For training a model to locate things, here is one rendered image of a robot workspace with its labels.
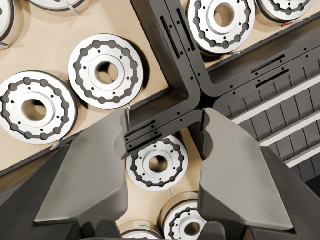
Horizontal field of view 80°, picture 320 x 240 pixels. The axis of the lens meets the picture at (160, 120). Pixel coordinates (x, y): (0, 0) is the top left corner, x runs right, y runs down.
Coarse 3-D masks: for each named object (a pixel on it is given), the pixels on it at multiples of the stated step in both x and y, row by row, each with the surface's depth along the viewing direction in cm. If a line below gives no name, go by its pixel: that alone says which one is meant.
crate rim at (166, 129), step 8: (192, 112) 22; (200, 112) 23; (176, 120) 22; (184, 120) 22; (192, 120) 23; (200, 120) 23; (160, 128) 22; (168, 128) 22; (176, 128) 23; (144, 136) 22; (152, 136) 22; (160, 136) 22; (128, 144) 22; (136, 144) 22; (144, 144) 22; (128, 152) 22
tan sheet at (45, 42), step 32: (96, 0) 27; (128, 0) 28; (32, 32) 27; (64, 32) 27; (96, 32) 28; (128, 32) 29; (0, 64) 27; (32, 64) 28; (64, 64) 28; (0, 128) 29; (0, 160) 30
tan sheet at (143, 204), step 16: (192, 144) 34; (192, 160) 35; (128, 176) 34; (192, 176) 36; (128, 192) 35; (144, 192) 35; (160, 192) 36; (176, 192) 36; (128, 208) 35; (144, 208) 36; (160, 208) 36; (160, 224) 37
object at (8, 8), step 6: (0, 0) 23; (6, 0) 23; (0, 6) 23; (6, 6) 23; (0, 12) 23; (6, 12) 23; (0, 18) 23; (6, 18) 23; (0, 24) 23; (6, 24) 23; (0, 30) 23; (0, 36) 24
